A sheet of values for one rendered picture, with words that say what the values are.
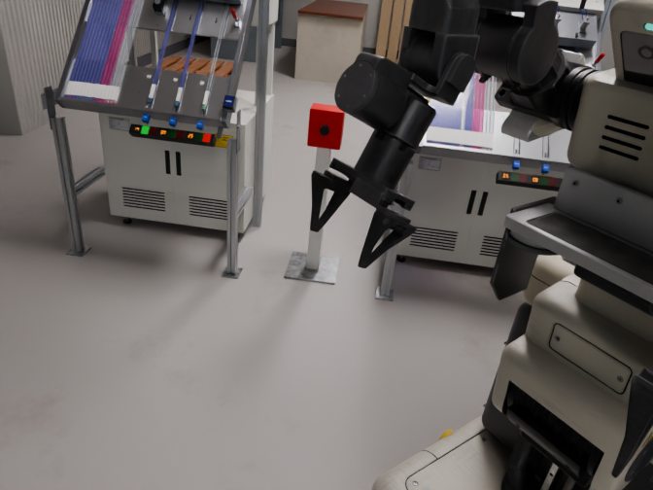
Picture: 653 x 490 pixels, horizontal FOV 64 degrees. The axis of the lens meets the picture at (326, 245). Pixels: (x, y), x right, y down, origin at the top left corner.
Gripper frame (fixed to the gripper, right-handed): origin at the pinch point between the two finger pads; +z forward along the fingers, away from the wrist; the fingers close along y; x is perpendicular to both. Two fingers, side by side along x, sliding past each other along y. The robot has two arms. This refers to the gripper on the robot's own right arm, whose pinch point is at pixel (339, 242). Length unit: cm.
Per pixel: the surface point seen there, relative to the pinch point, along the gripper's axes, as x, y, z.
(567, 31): 153, -71, -90
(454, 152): 124, -71, -26
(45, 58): 97, -442, 47
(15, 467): 13, -74, 110
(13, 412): 17, -95, 109
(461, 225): 174, -79, -1
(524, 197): 181, -62, -26
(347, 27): 373, -439, -122
